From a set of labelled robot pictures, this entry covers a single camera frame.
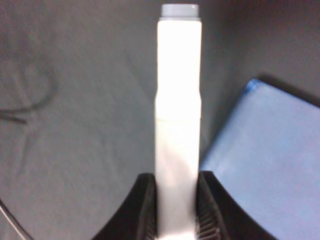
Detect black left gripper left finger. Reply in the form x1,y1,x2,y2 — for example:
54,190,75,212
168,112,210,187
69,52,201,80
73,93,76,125
92,173,157,240

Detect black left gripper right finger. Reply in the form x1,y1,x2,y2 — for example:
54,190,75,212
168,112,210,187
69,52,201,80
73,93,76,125
196,170,273,240

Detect white marker pen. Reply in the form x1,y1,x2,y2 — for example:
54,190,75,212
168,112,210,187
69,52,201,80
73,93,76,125
154,4,202,240

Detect blue notebook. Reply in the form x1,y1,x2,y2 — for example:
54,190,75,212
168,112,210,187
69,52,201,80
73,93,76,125
200,77,320,240

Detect black tablecloth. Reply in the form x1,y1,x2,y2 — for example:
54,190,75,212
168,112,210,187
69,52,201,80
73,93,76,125
0,0,320,240

